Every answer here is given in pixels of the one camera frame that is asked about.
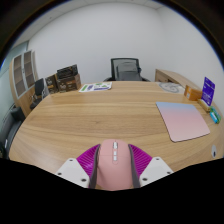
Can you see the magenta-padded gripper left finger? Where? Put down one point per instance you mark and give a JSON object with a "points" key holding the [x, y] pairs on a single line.
{"points": [[75, 168]]}

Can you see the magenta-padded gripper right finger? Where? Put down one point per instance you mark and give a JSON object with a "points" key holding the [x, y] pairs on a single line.
{"points": [[151, 168]]}

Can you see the pink computer mouse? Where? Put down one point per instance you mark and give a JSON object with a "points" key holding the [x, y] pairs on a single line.
{"points": [[115, 170]]}

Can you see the pink-blue gradient mouse pad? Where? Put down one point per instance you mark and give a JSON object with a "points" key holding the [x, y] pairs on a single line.
{"points": [[183, 120]]}

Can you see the black leather sofa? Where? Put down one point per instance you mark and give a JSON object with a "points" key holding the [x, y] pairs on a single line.
{"points": [[8, 133]]}

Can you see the blue packet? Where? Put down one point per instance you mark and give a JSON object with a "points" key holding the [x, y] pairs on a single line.
{"points": [[213, 118]]}

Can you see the tan paper packet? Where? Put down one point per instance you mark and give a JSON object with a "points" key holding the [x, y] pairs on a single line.
{"points": [[204, 105]]}

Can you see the white green leaflet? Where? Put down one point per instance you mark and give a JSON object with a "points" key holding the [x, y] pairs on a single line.
{"points": [[95, 87]]}

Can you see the green packet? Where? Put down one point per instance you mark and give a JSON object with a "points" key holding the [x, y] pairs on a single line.
{"points": [[217, 113]]}

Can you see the small dark cardboard box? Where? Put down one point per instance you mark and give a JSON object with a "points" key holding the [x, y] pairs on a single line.
{"points": [[51, 84]]}

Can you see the black visitor chair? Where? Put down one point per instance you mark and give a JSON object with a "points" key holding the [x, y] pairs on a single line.
{"points": [[39, 88]]}

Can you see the large dark cardboard box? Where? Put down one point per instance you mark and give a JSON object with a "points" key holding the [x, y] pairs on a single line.
{"points": [[69, 80]]}

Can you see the purple standing pouch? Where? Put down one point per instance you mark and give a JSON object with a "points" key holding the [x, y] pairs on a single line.
{"points": [[208, 90]]}

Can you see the grey backpack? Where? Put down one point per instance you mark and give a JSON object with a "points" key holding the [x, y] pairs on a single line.
{"points": [[127, 71]]}

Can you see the wooden shelf cabinet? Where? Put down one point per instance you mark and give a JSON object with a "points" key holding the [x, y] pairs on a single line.
{"points": [[21, 76]]}

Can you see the black mesh office chair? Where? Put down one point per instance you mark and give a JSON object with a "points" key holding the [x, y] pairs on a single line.
{"points": [[114, 66]]}

